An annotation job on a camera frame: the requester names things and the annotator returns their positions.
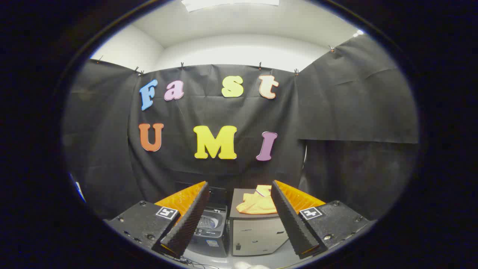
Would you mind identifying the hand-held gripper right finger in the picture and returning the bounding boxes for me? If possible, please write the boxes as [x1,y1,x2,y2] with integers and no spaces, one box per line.
[270,180,374,259]

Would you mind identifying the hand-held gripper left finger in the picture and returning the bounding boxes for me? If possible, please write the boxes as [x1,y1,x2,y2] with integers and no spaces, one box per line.
[106,181,210,258]

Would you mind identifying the dark grey washing machine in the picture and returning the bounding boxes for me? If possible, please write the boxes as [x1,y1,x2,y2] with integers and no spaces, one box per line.
[187,187,229,258]

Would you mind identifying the transparent washing machine lid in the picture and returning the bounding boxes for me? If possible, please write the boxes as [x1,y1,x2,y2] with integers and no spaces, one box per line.
[207,187,228,210]

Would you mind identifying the orange polo shirt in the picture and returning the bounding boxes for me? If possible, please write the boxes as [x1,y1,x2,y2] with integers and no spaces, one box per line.
[236,185,279,215]

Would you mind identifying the grey cabinet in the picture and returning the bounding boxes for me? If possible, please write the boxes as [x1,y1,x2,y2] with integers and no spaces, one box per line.
[229,188,290,257]

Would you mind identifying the black backdrop cloth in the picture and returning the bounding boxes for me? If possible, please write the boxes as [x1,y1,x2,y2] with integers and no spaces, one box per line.
[62,34,419,221]

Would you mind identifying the ceiling light panel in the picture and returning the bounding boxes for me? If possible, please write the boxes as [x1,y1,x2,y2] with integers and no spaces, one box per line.
[182,0,280,12]

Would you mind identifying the thin black cables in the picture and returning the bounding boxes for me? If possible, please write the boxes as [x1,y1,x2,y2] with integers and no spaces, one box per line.
[179,256,221,269]

